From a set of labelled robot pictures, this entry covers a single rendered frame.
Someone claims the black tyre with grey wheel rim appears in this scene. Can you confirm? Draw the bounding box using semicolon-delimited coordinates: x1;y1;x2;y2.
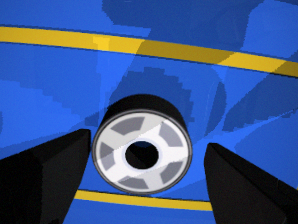
90;93;193;196

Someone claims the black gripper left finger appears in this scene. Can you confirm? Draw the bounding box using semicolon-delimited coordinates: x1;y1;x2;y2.
0;128;92;224

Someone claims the yellow boundary line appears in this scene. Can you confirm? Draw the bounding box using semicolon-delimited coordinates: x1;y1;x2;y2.
0;27;298;210

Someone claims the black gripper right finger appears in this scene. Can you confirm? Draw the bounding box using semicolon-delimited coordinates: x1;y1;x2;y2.
204;143;298;224

